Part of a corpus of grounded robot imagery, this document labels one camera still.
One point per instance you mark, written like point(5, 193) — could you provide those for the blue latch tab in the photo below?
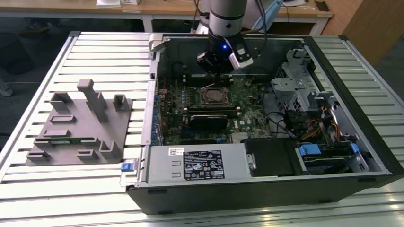
point(127, 167)

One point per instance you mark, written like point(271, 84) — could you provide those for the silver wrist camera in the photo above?
point(241, 56)

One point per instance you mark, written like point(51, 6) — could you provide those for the black RAM slot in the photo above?
point(211, 108)
point(191, 79)
point(211, 115)
point(191, 82)
point(211, 112)

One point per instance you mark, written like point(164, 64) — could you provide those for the black graphics card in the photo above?
point(207, 121)

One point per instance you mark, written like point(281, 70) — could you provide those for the metal drive cage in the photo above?
point(284, 86)

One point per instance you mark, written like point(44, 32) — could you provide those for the wooden desk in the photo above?
point(79, 10)

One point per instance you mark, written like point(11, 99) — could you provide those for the black plastic bay cover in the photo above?
point(271, 158)

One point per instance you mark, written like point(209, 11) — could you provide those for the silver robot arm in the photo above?
point(227, 16)

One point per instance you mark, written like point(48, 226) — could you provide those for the grey parts rack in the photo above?
point(72, 146)

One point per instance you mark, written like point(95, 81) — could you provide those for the black PC case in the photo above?
point(220, 198)

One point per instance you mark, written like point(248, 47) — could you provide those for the round coin cell battery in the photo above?
point(247, 82)

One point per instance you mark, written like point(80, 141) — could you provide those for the green RAM stick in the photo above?
point(73, 140)

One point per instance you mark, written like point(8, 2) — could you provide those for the CPU socket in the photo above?
point(215, 104)

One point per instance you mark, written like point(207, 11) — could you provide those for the white desk foot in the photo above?
point(4, 88)

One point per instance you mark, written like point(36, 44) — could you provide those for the grey case hinge block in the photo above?
point(155, 41)

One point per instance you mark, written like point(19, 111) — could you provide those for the wooden cabinet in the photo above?
point(372, 28)

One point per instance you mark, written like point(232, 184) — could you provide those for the silver chipset heatsink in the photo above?
point(240, 137)

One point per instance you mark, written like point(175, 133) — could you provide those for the green motherboard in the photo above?
point(252, 123)

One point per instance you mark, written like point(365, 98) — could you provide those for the silver power supply unit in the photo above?
point(164, 165)

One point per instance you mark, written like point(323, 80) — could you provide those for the white cardboard box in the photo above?
point(131, 2)
point(108, 3)

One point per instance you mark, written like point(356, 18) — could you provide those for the blue disk carrier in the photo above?
point(307, 151)

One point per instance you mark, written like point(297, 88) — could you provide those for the black waste bin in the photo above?
point(15, 52)

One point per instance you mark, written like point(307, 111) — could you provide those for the small black device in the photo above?
point(321, 6)

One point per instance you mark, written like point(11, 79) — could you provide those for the silver topped CPU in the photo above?
point(215, 96)

